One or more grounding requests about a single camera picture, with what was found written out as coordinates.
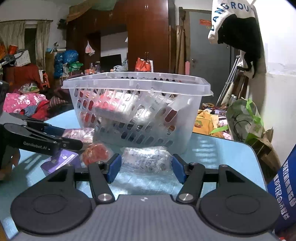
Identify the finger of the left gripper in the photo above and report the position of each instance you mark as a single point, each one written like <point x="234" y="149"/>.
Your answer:
<point x="39" y="125"/>
<point x="70" y="144"/>

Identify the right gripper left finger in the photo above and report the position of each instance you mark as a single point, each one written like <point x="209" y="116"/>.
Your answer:
<point x="102" y="174"/>

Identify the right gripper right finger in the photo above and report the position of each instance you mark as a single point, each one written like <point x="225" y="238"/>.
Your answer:
<point x="190" y="175"/>

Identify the purple small box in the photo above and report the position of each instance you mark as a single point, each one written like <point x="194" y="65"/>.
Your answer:
<point x="62" y="158"/>

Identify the red snack bag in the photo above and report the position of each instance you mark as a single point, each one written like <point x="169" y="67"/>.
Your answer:
<point x="95" y="153"/>

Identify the dark red box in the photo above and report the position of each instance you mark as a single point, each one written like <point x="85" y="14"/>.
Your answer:
<point x="85" y="135"/>

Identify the clear bag printed candies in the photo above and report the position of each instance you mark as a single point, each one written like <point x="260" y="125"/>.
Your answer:
<point x="147" y="161"/>

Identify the red pink box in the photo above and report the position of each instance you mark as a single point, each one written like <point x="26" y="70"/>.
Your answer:
<point x="114" y="102"/>

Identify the left hand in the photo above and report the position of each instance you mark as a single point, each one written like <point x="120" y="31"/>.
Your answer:
<point x="9" y="157"/>

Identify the pink floral cloth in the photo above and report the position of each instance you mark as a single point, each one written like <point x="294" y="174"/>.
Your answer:
<point x="15" y="102"/>

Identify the yellow patterned cloth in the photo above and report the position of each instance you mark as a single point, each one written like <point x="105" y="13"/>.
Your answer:
<point x="208" y="124"/>

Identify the clear plastic basket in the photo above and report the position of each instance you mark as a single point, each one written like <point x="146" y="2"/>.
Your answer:
<point x="164" y="114"/>

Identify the green white plastic bag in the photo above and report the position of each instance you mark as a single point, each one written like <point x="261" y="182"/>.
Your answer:
<point x="244" y="121"/>

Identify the black monitor screen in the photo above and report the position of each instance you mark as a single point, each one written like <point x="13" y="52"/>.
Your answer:
<point x="109" y="62"/>

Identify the blue fabric bag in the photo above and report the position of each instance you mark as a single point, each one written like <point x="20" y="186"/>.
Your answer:
<point x="283" y="187"/>

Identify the beige window curtain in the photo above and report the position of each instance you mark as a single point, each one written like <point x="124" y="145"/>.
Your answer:
<point x="13" y="33"/>

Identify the folded metal drying rack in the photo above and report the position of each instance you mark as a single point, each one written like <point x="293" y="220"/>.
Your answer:
<point x="228" y="81"/>

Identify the orange white plastic bag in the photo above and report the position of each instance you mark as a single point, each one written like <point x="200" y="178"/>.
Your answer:
<point x="143" y="65"/>

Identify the grey metal door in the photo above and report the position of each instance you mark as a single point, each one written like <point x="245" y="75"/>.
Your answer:
<point x="209" y="61"/>

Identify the dark red wooden wardrobe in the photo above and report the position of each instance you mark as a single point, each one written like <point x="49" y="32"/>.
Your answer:
<point x="143" y="25"/>

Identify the white black hanging jacket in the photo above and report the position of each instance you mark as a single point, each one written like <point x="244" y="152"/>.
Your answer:
<point x="234" y="23"/>

